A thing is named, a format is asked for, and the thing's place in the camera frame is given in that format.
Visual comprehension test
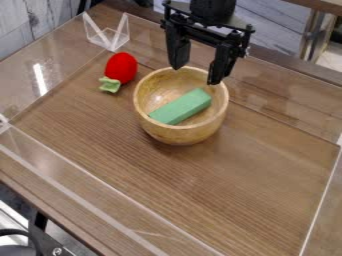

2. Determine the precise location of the wooden bowl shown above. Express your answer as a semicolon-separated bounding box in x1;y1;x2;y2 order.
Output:
132;66;229;145

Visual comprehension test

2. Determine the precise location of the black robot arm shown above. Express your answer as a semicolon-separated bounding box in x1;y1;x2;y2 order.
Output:
160;0;255;85

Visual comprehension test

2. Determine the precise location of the green rectangular block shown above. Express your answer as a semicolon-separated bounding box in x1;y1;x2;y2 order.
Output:
148;88;212;125

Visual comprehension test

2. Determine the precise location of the clear acrylic corner bracket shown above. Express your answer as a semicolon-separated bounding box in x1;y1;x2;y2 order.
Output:
81;12;129;52

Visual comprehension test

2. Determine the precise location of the black cable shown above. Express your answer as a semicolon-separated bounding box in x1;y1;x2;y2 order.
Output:
0;228;37;256

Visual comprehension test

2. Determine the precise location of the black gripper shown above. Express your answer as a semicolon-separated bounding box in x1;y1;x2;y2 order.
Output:
160;0;255;85

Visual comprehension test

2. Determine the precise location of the red plush strawberry fruit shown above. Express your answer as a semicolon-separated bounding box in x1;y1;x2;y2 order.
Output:
99;52;137;93

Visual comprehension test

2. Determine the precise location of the black table frame leg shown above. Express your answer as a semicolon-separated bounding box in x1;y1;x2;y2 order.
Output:
28;211;74;256

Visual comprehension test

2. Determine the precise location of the metal table leg background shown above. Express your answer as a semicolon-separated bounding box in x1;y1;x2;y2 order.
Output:
299;10;336;63

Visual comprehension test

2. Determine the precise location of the clear acrylic front wall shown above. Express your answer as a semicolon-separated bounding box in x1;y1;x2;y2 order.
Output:
0;115;223;256

